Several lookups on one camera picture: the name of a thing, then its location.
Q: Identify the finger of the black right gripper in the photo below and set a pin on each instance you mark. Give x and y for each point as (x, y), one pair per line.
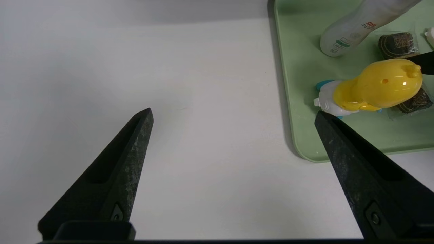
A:
(428, 64)

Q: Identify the green plastic tray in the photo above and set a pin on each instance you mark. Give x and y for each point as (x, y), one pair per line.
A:
(305, 67)

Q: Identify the frosted clear plastic bottle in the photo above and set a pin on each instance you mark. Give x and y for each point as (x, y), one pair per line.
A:
(356, 27)

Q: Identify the chocolate candy pack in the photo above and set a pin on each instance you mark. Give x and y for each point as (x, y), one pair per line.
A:
(396, 44)

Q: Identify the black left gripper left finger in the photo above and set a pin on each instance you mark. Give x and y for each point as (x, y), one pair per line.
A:
(112, 176)

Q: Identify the yellow duck toy car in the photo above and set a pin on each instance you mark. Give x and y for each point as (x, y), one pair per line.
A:
(383, 84)

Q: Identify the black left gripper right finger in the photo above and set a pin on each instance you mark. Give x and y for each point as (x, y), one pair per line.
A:
(373, 189)

